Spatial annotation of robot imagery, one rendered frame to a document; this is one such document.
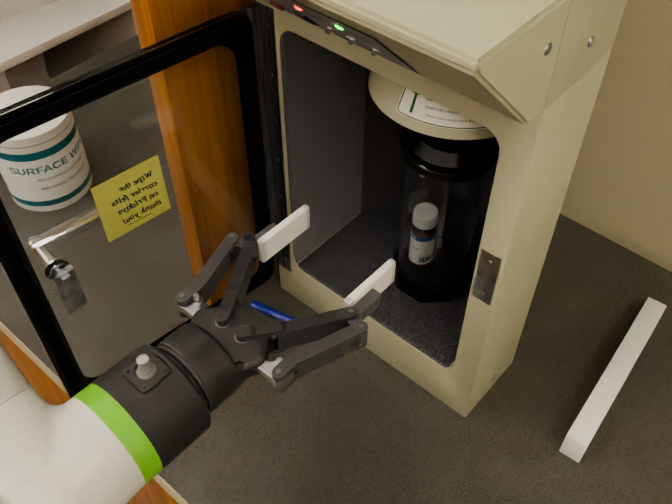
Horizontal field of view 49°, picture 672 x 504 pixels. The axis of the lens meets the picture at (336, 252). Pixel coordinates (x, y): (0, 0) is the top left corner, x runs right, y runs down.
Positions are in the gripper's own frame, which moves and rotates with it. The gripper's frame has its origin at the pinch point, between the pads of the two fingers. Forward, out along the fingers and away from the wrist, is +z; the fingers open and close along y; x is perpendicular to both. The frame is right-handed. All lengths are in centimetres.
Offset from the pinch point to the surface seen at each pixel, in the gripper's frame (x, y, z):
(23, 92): 12, 65, 2
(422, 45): -29.2, -10.1, -3.6
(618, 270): 27, -17, 43
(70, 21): 29, 105, 33
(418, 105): -12.9, -1.2, 10.2
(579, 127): -13.1, -14.2, 16.9
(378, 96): -11.3, 3.7, 10.5
